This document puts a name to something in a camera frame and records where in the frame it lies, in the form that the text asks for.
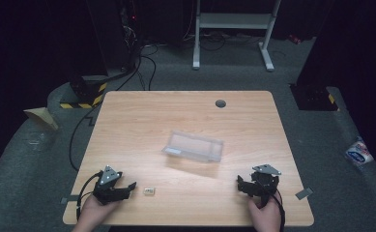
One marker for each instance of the grey tape strip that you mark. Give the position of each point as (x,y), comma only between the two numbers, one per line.
(69,200)
(303,193)

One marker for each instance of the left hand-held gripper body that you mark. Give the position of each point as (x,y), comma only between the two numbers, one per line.
(106,190)

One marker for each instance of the white metal stand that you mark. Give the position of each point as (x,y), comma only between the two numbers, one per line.
(234,21)

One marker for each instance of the small red object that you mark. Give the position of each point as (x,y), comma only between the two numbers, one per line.
(294,39)

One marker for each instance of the small beige card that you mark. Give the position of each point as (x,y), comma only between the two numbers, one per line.
(149,190)

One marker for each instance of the white blue tissue packet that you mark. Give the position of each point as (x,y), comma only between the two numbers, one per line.
(359,153)

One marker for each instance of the beige cardboard piece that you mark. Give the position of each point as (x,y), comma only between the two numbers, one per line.
(42,117)

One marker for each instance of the grey table grommet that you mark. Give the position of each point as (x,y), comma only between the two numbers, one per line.
(220,103)

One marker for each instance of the black yellow striped stand base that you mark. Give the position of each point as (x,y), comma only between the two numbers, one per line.
(85,93)

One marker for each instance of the clear plastic box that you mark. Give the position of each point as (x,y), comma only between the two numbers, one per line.
(193,146)

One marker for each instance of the person's right hand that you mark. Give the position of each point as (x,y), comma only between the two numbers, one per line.
(266,213)

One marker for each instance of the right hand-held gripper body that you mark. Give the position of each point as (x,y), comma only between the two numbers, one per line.
(265,183)

